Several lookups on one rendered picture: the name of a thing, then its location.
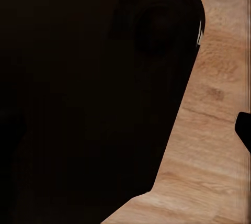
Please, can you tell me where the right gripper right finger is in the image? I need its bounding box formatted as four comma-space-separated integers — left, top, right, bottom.
235, 112, 251, 153

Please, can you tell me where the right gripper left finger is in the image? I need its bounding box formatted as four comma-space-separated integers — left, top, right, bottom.
0, 112, 27, 174

